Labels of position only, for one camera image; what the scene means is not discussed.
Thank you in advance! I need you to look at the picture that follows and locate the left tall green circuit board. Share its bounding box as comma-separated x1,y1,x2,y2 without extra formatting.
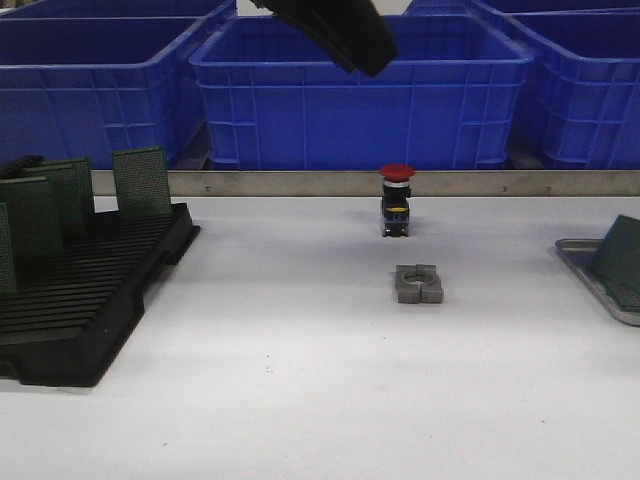
1,176,64,260

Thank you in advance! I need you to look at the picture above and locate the centre blue plastic crate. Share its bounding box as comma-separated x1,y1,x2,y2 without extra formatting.
190,15,531,171

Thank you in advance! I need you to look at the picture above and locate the rear right blue crate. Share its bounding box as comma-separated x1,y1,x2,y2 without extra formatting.
404,0,639,16

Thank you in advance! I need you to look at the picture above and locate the leftmost edge green circuit board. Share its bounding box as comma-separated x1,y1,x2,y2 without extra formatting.
0,203,18,295

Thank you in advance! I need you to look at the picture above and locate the rear left blue crate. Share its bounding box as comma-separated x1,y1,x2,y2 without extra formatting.
0,0,239,21

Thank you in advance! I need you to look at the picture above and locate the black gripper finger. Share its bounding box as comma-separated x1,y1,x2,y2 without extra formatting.
252,0,357,73
319,0,398,77

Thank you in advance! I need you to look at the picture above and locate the left blue plastic crate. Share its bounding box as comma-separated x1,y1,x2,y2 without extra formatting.
1,17,207,169

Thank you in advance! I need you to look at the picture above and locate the red emergency stop button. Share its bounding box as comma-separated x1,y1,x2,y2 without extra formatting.
379,164,415,237

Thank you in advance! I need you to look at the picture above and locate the grey metal clamp block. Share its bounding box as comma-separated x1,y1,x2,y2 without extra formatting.
394,264,444,304

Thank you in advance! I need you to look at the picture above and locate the black slotted board rack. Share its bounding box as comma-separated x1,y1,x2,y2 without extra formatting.
1,203,200,387

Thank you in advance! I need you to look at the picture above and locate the blue plastic crate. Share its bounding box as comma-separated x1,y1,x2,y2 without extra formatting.
1,17,207,169
504,12,639,170
190,15,531,171

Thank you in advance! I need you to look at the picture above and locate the right blue plastic crate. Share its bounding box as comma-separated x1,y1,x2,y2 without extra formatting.
504,12,639,170

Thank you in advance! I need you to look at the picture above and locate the silver metal tray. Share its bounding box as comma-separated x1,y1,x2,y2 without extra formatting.
555,239,639,327

